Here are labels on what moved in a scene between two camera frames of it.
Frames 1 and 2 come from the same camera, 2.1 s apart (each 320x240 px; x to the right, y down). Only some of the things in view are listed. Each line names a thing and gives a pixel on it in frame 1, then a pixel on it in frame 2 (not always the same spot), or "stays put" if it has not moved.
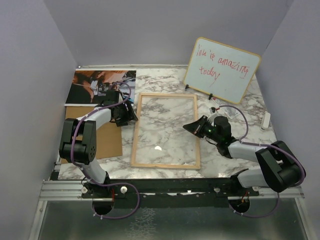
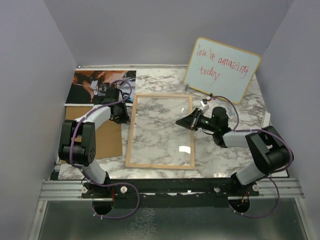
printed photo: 89,86 stays put
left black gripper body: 120,109 stays put
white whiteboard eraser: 265,121 stays put
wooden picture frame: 198,165 → 191,166
